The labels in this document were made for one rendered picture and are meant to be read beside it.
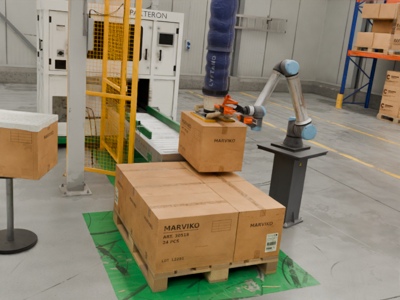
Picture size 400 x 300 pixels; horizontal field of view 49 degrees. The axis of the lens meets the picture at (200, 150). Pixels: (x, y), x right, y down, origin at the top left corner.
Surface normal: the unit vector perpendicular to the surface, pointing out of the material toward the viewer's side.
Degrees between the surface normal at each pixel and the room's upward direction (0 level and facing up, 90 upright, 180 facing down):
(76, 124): 90
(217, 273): 90
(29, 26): 90
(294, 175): 90
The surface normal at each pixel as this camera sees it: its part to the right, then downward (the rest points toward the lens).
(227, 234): 0.40, 0.27
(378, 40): -0.93, 0.01
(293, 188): 0.69, 0.25
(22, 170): -0.04, 0.25
